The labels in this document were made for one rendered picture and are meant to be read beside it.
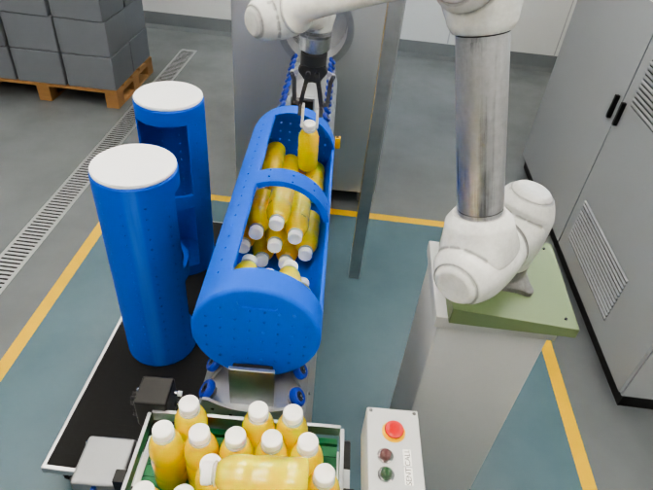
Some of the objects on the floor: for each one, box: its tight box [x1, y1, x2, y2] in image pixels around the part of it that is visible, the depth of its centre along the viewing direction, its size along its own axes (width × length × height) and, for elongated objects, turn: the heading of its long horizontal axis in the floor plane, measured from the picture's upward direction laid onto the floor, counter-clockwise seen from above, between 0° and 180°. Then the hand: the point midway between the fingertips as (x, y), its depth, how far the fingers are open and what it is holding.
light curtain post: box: [349, 0, 404, 279], centre depth 243 cm, size 6×6×170 cm
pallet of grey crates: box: [0, 0, 154, 109], centre depth 423 cm, size 120×80×119 cm
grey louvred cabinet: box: [523, 0, 653, 409], centre depth 279 cm, size 54×215×145 cm, turn 169°
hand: (310, 116), depth 162 cm, fingers closed on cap, 4 cm apart
